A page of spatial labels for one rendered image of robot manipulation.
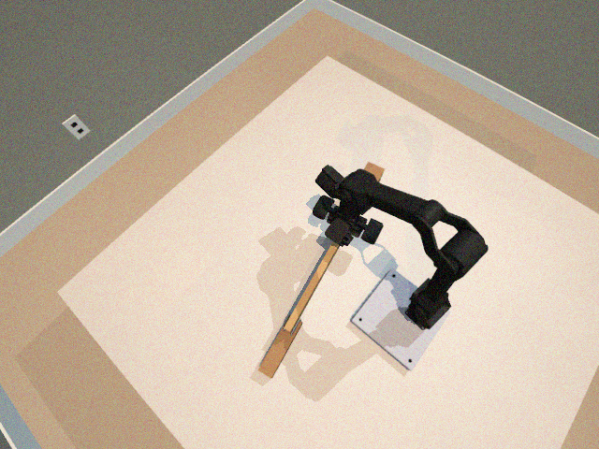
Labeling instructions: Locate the long wooden rail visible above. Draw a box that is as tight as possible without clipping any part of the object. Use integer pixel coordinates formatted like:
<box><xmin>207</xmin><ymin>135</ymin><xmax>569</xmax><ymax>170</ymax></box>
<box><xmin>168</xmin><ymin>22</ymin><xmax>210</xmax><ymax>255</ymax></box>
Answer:
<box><xmin>284</xmin><ymin>242</ymin><xmax>340</xmax><ymax>333</ymax></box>

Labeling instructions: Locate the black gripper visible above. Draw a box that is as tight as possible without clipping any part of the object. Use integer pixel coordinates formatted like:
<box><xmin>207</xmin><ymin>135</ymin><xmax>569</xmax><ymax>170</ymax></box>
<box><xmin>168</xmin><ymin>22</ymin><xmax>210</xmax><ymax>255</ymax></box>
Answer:
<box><xmin>313</xmin><ymin>195</ymin><xmax>384</xmax><ymax>245</ymax></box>

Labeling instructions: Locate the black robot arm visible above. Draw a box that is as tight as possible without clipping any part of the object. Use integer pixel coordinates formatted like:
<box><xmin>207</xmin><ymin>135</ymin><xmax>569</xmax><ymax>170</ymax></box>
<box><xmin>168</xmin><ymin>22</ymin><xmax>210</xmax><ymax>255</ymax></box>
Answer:
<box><xmin>315</xmin><ymin>165</ymin><xmax>489</xmax><ymax>330</ymax></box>

